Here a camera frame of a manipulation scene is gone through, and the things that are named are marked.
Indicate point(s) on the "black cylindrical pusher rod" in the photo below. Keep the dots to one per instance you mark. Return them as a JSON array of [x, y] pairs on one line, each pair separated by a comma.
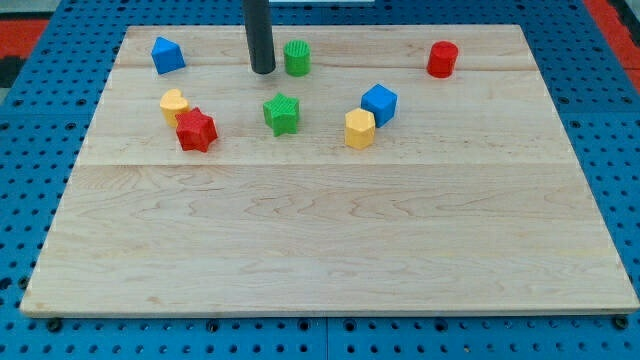
[[258, 28]]

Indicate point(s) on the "green star block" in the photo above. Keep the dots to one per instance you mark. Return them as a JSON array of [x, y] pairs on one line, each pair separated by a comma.
[[282, 114]]

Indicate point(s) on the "yellow heart block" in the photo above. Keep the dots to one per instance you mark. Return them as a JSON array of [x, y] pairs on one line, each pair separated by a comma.
[[173, 103]]

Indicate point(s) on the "red star block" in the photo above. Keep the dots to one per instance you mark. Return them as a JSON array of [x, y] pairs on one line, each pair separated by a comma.
[[195, 130]]

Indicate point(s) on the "green cylinder block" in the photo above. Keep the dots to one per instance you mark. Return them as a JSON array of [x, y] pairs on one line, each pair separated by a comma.
[[297, 56]]

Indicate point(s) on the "blue triangular prism block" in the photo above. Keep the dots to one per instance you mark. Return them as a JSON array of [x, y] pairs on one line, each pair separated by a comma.
[[167, 56]]

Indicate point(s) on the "yellow hexagon block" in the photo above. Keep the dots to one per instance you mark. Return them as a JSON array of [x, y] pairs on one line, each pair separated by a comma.
[[359, 130]]

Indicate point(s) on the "blue cube block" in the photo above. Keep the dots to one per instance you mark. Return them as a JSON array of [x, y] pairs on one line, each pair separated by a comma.
[[381, 102]]

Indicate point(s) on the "red cylinder block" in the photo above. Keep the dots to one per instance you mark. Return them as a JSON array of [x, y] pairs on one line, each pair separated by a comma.
[[442, 59]]

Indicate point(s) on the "light wooden board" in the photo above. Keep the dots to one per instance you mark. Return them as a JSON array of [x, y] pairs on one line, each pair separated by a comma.
[[469, 202]]

